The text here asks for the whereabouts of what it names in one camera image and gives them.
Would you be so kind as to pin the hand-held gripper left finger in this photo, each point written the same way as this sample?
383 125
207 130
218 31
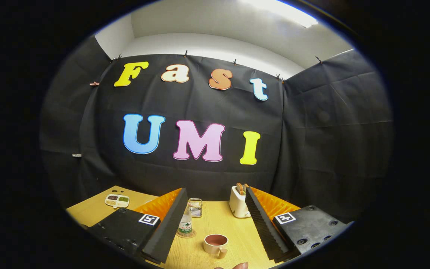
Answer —
168 229

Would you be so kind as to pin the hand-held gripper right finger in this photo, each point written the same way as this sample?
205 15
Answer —
265 228

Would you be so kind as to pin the clear plastic bottle green label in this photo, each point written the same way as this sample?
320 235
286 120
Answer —
186 226

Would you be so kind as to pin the round wooden coaster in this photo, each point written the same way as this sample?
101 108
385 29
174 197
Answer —
191 235

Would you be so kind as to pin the wooden table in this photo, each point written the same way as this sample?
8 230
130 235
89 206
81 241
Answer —
237 235

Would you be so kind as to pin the cream toaster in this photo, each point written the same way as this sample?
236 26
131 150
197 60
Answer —
237 205

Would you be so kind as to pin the white sectioned dish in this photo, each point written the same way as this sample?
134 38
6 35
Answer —
117 200

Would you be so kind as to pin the black backdrop cloth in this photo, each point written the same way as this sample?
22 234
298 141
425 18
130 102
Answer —
200 179

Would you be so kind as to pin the small pink clip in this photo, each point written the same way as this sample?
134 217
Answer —
94 83

